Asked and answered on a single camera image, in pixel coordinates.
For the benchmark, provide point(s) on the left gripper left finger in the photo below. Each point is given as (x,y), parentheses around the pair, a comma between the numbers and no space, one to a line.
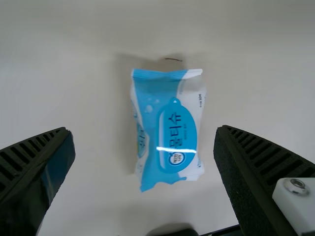
(29,172)

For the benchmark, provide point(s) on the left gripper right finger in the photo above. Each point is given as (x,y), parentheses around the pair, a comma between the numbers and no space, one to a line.
(251,177)

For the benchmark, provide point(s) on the blue white wet wipes pack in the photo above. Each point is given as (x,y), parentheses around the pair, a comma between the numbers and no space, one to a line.
(167,127)

